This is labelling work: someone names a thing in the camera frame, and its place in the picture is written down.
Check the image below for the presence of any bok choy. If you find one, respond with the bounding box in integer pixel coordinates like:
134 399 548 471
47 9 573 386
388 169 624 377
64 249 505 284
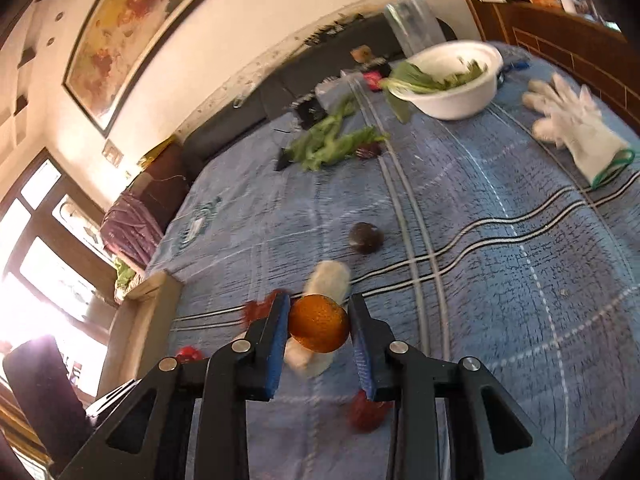
377 57 488 123

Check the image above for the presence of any white plastic bowl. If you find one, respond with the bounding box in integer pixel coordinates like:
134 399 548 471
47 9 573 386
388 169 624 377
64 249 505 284
389 40 504 121

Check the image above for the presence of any yellow cloth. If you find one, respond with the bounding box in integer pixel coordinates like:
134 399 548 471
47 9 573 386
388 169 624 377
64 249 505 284
137 140 173 166

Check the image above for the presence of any framed wall painting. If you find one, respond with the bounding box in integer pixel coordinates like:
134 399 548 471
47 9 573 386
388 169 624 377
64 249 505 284
62 0 222 138

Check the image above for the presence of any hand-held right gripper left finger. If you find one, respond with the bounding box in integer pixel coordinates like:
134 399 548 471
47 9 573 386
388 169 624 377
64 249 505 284
57 292 292 480

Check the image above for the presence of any dark purple round fruit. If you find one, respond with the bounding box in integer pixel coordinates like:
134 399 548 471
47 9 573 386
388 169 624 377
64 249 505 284
348 221 385 255

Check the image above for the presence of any green leafy vegetable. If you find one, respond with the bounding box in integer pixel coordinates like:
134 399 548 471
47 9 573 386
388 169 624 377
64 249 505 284
285 95 391 173

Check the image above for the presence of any black headboard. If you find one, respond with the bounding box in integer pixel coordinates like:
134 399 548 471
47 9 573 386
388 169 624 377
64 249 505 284
182 12 458 181

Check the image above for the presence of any white work glove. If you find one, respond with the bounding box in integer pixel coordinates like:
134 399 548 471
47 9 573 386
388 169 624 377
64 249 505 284
521 72 636 190

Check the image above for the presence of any wooden cabinet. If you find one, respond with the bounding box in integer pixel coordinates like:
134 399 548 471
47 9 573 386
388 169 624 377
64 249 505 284
445 0 640 131

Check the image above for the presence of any blue plaid bedsheet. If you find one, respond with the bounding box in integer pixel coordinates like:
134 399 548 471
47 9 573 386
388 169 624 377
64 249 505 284
145 40 640 480

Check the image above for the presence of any dark red fruit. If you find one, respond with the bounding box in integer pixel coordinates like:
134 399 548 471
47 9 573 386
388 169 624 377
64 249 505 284
348 390 393 431

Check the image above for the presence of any dark framed window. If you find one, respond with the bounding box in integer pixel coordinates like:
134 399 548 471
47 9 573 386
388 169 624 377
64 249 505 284
0 147 123 411

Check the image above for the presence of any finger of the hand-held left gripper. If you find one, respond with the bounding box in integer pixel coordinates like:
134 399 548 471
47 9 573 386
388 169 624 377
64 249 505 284
85 379 138 418

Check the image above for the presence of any clear plastic bag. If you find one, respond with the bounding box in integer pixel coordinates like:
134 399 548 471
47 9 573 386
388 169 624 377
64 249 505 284
384 0 446 56

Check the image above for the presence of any cardboard box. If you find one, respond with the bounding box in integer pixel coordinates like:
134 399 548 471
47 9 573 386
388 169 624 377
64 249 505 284
96 269 182 401

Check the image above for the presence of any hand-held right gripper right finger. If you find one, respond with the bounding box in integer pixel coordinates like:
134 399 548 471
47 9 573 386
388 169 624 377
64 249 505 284
348 293 576 480

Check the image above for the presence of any white oblong fruit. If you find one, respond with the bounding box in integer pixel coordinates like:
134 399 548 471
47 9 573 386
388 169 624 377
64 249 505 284
284 260 352 380

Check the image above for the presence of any orange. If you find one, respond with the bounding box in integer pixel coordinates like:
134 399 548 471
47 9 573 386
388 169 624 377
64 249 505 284
288 295 350 352

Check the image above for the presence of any purple cloth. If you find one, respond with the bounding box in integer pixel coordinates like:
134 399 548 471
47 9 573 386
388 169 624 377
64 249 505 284
100 187 188 271

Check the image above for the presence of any green striped cloth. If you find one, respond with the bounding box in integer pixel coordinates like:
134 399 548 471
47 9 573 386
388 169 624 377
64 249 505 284
114 257 138 293

